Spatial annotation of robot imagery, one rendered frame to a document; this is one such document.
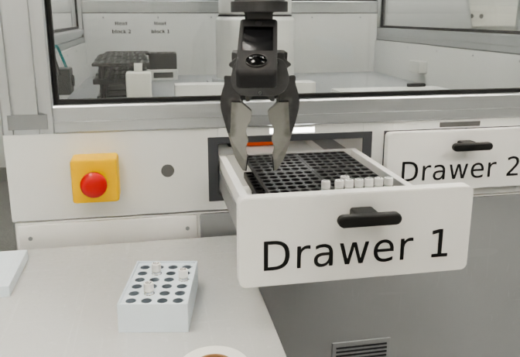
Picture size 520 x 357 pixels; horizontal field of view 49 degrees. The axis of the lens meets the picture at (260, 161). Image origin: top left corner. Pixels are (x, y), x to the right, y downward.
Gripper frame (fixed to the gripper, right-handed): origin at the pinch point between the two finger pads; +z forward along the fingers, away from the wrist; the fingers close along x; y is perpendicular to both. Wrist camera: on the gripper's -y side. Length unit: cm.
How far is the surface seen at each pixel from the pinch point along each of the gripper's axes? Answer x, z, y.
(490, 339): -48, 46, 32
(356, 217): -10.4, 3.5, -11.7
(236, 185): 3.2, 5.1, 6.6
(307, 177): -7.1, 4.5, 8.3
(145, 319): 14.0, 16.7, -9.9
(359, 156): -17.9, 5.3, 24.5
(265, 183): -0.8, 4.5, 5.6
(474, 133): -39.6, 2.4, 29.0
